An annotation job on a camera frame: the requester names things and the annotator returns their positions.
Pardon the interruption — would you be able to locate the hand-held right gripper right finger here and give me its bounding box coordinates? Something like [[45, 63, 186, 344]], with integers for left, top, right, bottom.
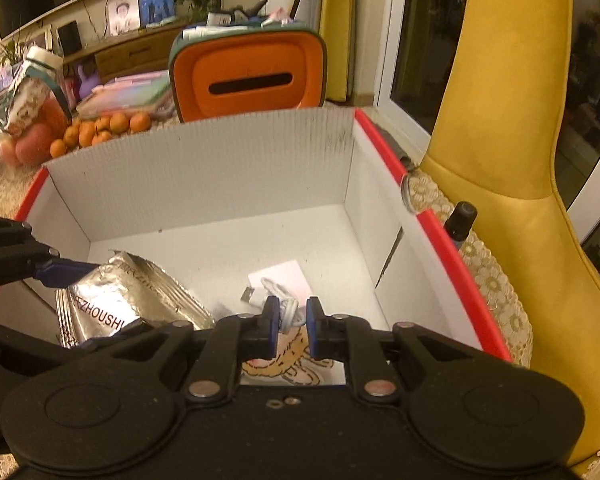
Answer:
[[306, 296, 518, 403]]

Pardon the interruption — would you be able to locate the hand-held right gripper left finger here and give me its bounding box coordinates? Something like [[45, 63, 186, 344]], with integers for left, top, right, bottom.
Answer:
[[82, 296, 281, 404]]

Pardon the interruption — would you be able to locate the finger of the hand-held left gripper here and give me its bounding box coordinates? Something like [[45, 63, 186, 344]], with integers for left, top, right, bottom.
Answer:
[[0, 317, 83, 370], [0, 212, 103, 293]]

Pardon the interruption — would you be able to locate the white cable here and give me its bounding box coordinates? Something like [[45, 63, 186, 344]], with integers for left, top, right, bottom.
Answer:
[[240, 276, 301, 333]]

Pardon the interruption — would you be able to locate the cartoon print packet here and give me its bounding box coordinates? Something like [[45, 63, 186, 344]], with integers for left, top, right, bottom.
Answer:
[[240, 327, 348, 387]]

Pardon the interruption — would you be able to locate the silver foil packet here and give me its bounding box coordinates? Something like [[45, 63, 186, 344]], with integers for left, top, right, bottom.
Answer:
[[54, 287, 78, 350], [67, 250, 216, 341]]

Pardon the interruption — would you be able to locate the red cardboard box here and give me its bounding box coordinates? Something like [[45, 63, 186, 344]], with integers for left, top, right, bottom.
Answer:
[[0, 107, 513, 386]]

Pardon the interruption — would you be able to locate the white card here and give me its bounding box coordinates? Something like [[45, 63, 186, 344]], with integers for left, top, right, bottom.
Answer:
[[247, 259, 313, 306]]

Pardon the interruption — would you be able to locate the red apple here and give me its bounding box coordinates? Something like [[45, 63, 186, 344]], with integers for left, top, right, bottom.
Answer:
[[10, 122, 56, 166], [0, 137, 21, 167]]

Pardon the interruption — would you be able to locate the row of tangerines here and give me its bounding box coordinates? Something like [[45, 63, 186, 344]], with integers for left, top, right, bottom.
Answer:
[[49, 111, 152, 159]]

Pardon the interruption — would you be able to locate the clear plastic snack jar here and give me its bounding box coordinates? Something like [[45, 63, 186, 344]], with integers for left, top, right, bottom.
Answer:
[[0, 46, 73, 138]]

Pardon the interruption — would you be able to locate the small black capped bottle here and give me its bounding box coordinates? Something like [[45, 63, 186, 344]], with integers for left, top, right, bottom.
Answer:
[[442, 201, 478, 251]]

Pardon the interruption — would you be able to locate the stack of pastel folders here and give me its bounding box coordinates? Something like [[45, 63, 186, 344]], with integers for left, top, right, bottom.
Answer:
[[76, 71, 175, 122]]

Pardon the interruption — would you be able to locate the purple toy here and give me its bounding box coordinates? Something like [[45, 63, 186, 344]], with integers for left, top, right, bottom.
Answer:
[[77, 60, 103, 101]]

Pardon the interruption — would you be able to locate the small potted plant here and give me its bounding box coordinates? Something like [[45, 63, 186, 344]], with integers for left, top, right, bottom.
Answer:
[[0, 30, 31, 71]]

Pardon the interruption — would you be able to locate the wooden television cabinet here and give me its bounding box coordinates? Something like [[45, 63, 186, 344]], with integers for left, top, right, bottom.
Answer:
[[45, 20, 191, 83]]

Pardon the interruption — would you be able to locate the black speaker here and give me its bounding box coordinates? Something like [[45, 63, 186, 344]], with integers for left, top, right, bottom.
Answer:
[[56, 21, 83, 56]]

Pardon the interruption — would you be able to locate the orange and teal stool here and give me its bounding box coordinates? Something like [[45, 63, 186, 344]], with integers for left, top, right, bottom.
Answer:
[[168, 19, 328, 123]]

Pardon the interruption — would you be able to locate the portrait picture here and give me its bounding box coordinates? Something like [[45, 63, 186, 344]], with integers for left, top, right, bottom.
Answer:
[[107, 0, 141, 36]]

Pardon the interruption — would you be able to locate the yellow leather chair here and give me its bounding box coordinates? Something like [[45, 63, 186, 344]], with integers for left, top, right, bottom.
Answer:
[[420, 0, 600, 476]]

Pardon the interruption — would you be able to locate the yellow curtain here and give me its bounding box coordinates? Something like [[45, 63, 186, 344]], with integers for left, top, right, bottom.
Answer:
[[320, 0, 356, 103]]

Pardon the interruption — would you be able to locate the white framed glass door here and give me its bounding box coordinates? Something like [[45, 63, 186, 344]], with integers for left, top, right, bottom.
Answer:
[[375, 0, 600, 271]]

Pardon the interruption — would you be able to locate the black clip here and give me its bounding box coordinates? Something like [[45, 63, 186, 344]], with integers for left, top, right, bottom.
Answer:
[[227, 0, 270, 23]]

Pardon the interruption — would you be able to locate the white photo frame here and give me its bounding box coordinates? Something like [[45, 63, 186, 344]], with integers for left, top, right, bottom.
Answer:
[[27, 27, 53, 53]]

